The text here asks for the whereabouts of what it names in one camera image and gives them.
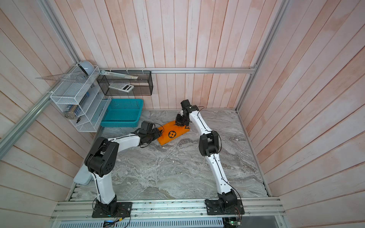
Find orange patterned pillowcase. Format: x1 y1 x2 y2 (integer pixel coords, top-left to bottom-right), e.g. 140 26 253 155
157 121 190 145

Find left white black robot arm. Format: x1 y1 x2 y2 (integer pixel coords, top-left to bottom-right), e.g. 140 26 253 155
84 121 164 207

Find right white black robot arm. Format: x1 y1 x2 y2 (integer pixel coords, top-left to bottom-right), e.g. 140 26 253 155
175 100 239 214

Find teal plastic basket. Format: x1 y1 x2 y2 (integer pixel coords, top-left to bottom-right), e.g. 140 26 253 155
101 99 144 128

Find white calculator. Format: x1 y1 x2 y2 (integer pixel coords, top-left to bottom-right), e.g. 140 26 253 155
109 83 134 93

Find clear plastic ruler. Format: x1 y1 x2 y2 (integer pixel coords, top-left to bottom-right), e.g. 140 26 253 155
100 70 138 79

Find white rectangular plastic lid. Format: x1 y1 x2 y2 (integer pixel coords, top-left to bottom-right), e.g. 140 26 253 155
74 164 93 185

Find clear triangle set square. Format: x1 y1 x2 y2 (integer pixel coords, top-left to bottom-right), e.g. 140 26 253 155
37 71 87 83

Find round white grey gadget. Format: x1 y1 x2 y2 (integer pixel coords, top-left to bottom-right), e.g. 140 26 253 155
78 60 95 76

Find green circuit board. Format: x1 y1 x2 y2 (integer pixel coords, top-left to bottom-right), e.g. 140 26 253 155
222 218 241 228

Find black wire mesh basket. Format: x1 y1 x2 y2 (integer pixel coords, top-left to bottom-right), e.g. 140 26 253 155
96 70 154 97

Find white wire shelf rack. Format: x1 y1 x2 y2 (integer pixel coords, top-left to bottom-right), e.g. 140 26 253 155
50 66 111 133

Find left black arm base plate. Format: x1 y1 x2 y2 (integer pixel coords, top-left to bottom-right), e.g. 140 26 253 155
92 200 133 218

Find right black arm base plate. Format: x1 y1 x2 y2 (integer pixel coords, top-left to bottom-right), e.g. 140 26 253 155
204 199 245 215

